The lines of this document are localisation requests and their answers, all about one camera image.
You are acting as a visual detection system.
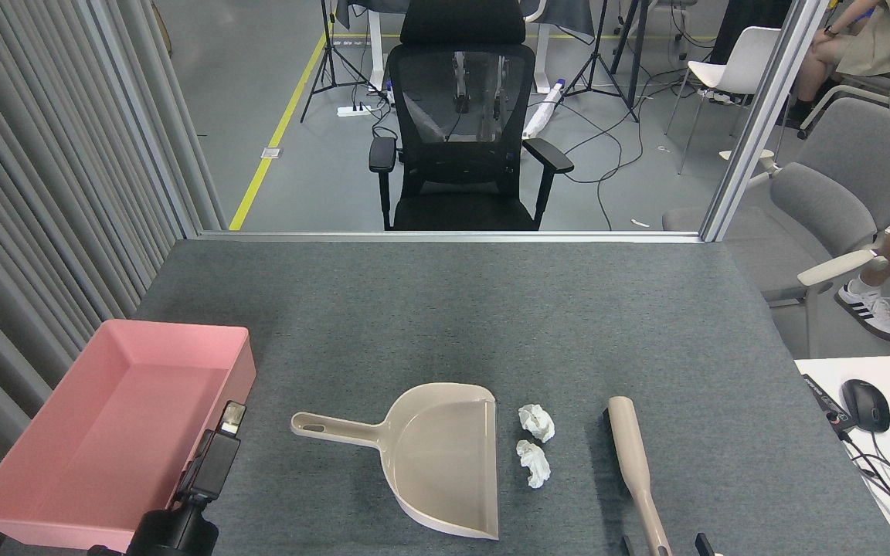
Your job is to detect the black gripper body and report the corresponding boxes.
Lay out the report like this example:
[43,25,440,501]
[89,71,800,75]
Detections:
[127,502,219,556]

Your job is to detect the beige hand brush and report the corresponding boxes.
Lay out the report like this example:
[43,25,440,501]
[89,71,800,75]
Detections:
[603,396,674,556]

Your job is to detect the white paper ball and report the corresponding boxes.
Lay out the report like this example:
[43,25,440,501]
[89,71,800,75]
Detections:
[518,404,555,443]
[515,439,552,489]

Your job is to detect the beige plastic dustpan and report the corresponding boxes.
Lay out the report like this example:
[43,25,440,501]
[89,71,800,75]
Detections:
[290,382,500,540]

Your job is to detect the pink plastic bin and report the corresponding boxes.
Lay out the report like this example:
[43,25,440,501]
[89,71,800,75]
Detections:
[0,319,256,554]

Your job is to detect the small black device box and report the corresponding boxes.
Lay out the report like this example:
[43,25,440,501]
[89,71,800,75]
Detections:
[800,374,859,433]

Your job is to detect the black computer mouse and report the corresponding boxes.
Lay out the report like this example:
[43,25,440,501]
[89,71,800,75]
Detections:
[841,378,890,433]

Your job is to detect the grey pleated curtain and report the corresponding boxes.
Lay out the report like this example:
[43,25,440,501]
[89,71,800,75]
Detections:
[0,0,226,556]

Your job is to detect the black tripod stand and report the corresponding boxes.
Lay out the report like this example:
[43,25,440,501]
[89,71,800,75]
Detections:
[565,0,640,123]
[300,0,372,123]

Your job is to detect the black mesh office chair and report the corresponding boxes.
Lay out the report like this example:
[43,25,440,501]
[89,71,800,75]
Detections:
[369,0,574,231]

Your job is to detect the grey padded armchair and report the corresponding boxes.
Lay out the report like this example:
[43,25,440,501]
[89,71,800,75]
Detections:
[663,97,890,360]

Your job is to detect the white standing desk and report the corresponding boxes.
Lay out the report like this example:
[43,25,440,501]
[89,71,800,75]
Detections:
[337,0,596,95]

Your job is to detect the white plastic chair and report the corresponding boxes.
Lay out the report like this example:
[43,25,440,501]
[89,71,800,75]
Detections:
[665,25,783,175]

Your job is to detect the seated person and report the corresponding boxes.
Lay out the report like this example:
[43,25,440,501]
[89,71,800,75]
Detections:
[789,0,890,124]

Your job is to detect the black desk cable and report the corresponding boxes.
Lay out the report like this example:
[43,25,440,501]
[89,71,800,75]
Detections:
[839,429,890,512]

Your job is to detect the silver table edge rail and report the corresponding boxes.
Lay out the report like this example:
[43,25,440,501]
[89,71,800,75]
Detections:
[198,230,705,244]

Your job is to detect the black floor cable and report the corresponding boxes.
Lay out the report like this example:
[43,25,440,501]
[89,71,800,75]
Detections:
[553,46,695,231]

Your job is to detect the silver aluminium post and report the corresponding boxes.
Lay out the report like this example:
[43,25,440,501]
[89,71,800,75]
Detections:
[700,0,832,242]

